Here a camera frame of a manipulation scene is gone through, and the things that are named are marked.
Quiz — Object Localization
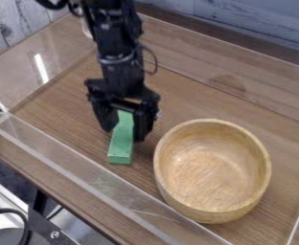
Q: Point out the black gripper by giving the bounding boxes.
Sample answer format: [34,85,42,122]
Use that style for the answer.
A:
[82,54,162,143]

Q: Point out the green rectangular block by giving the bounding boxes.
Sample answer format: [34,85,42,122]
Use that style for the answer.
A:
[106,110,134,165]

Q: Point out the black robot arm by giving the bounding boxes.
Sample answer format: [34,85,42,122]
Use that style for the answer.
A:
[69,0,160,142]

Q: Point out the brown wooden bowl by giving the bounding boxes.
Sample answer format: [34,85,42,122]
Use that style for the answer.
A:
[153,119,272,224]

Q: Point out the black metal table leg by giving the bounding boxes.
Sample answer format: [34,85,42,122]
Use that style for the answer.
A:
[31,190,47,214]

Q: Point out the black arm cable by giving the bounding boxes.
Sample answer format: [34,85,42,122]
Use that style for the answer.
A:
[136,44,160,77]

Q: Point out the clear acrylic tray wall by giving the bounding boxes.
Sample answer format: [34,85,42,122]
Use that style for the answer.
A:
[0,6,299,245]

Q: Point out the black cable on floor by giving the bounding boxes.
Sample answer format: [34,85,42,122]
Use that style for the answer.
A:
[0,208,34,245]

